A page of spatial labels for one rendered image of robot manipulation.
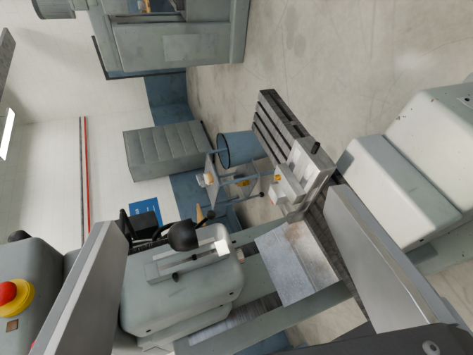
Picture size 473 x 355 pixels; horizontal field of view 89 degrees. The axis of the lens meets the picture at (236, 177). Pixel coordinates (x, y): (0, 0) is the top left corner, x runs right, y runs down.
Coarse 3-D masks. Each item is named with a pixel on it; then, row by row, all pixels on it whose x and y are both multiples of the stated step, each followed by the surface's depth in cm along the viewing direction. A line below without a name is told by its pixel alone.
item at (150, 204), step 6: (150, 198) 562; (156, 198) 563; (132, 204) 547; (138, 204) 548; (144, 204) 550; (150, 204) 552; (156, 204) 553; (132, 210) 538; (138, 210) 540; (144, 210) 541; (150, 210) 543; (156, 210) 545; (156, 216) 535; (162, 222) 529
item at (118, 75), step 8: (96, 48) 579; (104, 72) 626; (112, 72) 631; (120, 72) 639; (136, 72) 653; (144, 72) 661; (152, 72) 669; (160, 72) 678; (168, 72) 686; (176, 72) 696; (184, 72) 706
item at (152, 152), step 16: (144, 128) 601; (160, 128) 608; (176, 128) 614; (192, 128) 621; (128, 144) 563; (144, 144) 569; (160, 144) 575; (176, 144) 580; (192, 144) 586; (208, 144) 594; (128, 160) 537; (144, 160) 542; (160, 160) 546; (176, 160) 561; (192, 160) 582; (144, 176) 564; (160, 176) 585
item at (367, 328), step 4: (368, 320) 66; (364, 324) 65; (368, 324) 65; (356, 328) 64; (360, 328) 64; (364, 328) 64; (368, 328) 65; (372, 328) 65; (348, 332) 64; (352, 332) 64; (356, 332) 64; (360, 332) 64; (364, 332) 64; (368, 332) 64; (372, 332) 64; (376, 332) 64; (340, 336) 63; (344, 336) 63; (348, 336) 63; (352, 336) 63; (356, 336) 63; (360, 336) 63; (332, 340) 67; (336, 340) 64
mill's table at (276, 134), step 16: (272, 96) 110; (256, 112) 122; (272, 112) 106; (288, 112) 105; (256, 128) 125; (272, 128) 109; (288, 128) 98; (304, 128) 99; (272, 144) 112; (288, 144) 101; (272, 160) 116; (336, 176) 85; (320, 192) 88; (320, 208) 91; (320, 224) 91; (320, 240) 94; (336, 256) 87; (352, 288) 82
